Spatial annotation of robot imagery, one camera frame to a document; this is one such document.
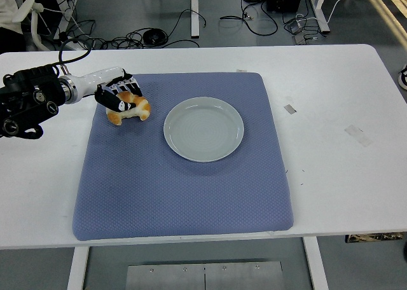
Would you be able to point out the dark box under table edge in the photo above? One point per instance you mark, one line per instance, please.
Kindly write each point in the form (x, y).
(372, 238)

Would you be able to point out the white office chair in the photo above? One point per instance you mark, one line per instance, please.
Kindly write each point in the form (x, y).
(9, 13)

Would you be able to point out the white background table post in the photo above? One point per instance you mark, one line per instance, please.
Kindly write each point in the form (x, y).
(195, 10)

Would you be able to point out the croissant bread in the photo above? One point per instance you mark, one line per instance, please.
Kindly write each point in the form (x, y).
(140, 111)

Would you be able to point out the grey metal plate with screws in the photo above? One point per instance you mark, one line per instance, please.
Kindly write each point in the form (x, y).
(165, 277)

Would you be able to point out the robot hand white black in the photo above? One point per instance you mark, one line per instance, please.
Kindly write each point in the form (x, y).
(95, 80)

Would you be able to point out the white table leg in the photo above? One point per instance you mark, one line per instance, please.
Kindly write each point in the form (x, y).
(76, 267)
(316, 264)

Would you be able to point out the blue quilted mat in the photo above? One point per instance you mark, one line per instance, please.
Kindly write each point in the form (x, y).
(127, 175)

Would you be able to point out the large clear tape piece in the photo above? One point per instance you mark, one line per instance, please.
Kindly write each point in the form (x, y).
(358, 136)

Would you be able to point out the small grey tape piece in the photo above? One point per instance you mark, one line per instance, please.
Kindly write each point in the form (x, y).
(290, 109)

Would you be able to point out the grey round plate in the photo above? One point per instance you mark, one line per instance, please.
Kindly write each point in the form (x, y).
(203, 134)

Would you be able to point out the white background table foot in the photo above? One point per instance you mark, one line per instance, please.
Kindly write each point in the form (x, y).
(321, 10)

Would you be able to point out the grey power adapter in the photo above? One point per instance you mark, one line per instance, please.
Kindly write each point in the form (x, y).
(296, 27)

